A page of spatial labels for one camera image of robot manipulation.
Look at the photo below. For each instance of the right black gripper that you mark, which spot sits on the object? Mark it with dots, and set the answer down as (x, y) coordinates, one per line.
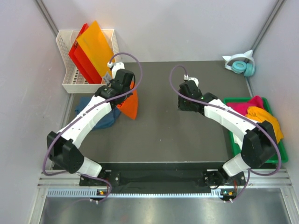
(181, 106)

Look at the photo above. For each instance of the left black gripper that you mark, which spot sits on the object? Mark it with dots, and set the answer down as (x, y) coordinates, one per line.
(111, 80)

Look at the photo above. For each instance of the orange t shirt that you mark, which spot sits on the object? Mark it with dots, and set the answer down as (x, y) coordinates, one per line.
(130, 106)

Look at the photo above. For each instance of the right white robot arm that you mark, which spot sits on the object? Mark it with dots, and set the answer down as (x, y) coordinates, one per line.
(258, 141)

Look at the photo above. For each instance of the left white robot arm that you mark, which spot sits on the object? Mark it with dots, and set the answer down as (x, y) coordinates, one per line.
(63, 146)

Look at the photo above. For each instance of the red plastic folder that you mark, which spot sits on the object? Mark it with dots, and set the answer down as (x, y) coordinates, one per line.
(82, 62)

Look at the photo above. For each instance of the blue t shirt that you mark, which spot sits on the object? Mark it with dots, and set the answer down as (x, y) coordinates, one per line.
(106, 122)

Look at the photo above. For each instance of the white perforated file basket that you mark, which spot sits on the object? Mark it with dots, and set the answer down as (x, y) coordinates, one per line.
(73, 82)

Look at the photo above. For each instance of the orange plastic folder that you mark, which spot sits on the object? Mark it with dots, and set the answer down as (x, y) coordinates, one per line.
(95, 46)

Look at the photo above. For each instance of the pink t shirt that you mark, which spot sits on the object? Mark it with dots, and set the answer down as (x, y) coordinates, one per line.
(241, 106)

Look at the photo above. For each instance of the cat ear headphones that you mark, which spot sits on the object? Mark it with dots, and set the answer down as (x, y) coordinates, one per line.
(242, 63)

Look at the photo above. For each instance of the yellow t shirt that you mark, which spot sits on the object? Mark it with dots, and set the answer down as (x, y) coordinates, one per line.
(260, 115)

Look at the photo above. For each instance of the white t shirt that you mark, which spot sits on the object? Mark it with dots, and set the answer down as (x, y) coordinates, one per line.
(237, 141)

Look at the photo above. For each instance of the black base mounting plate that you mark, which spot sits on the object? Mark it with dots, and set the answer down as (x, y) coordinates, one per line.
(166, 177)

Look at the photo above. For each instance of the green plastic tray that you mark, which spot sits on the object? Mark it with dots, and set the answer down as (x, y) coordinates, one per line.
(235, 147)

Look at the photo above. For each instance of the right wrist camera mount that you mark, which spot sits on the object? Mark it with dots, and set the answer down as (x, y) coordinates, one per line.
(189, 78)

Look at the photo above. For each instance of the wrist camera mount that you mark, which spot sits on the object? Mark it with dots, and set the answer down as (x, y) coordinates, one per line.
(114, 67)
(189, 78)

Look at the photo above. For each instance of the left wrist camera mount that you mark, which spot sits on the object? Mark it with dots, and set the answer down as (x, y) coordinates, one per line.
(114, 67)

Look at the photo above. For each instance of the slotted cable duct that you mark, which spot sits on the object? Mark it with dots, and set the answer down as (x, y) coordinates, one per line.
(99, 194)

